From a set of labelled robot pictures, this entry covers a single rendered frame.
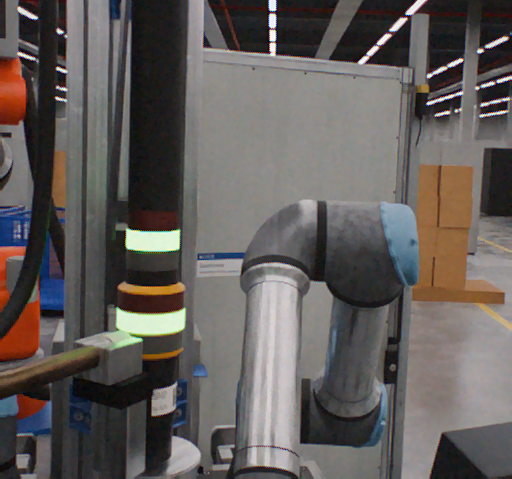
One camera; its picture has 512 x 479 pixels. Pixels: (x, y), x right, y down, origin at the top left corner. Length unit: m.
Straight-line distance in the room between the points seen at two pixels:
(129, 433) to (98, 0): 1.04
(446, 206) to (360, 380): 7.48
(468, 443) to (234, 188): 1.48
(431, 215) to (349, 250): 7.65
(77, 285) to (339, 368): 0.52
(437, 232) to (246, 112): 6.40
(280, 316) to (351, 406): 0.39
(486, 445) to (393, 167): 1.70
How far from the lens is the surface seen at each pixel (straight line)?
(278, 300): 0.91
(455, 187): 8.64
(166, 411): 0.48
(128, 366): 0.44
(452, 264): 8.76
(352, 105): 2.63
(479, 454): 1.14
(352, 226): 0.97
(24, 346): 4.50
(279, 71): 2.49
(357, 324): 1.09
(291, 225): 0.96
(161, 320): 0.45
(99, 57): 1.37
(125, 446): 0.46
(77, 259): 1.38
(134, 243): 0.45
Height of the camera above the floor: 1.67
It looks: 6 degrees down
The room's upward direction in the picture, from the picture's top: 2 degrees clockwise
